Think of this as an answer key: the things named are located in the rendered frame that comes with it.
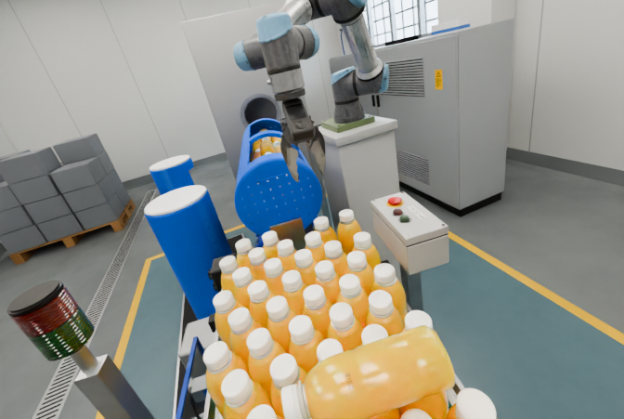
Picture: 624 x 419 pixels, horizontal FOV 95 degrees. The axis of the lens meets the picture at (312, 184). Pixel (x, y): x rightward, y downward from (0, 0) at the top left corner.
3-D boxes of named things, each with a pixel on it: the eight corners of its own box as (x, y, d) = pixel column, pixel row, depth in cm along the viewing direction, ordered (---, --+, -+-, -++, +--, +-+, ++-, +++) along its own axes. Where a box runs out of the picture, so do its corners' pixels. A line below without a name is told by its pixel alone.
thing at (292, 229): (308, 247, 94) (300, 215, 89) (309, 251, 92) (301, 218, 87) (279, 255, 93) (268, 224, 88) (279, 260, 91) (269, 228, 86)
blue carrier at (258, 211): (295, 156, 179) (282, 111, 168) (331, 224, 99) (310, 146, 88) (252, 170, 177) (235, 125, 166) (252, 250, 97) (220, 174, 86)
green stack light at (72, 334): (102, 319, 48) (86, 297, 46) (81, 353, 42) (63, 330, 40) (62, 331, 48) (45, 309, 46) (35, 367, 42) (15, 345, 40)
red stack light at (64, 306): (86, 297, 46) (73, 278, 45) (62, 330, 40) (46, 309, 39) (45, 309, 46) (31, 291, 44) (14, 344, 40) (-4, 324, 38)
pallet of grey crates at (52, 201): (136, 206, 446) (97, 132, 399) (123, 229, 375) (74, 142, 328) (47, 234, 417) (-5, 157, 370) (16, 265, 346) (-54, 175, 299)
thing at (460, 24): (442, 33, 231) (441, 23, 228) (470, 28, 211) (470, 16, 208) (431, 36, 227) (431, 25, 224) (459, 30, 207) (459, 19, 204)
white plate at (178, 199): (208, 179, 147) (209, 181, 147) (152, 195, 143) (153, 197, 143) (202, 201, 122) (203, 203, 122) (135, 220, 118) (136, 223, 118)
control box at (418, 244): (406, 221, 83) (403, 189, 79) (449, 263, 65) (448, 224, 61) (374, 230, 82) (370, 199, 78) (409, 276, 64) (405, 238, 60)
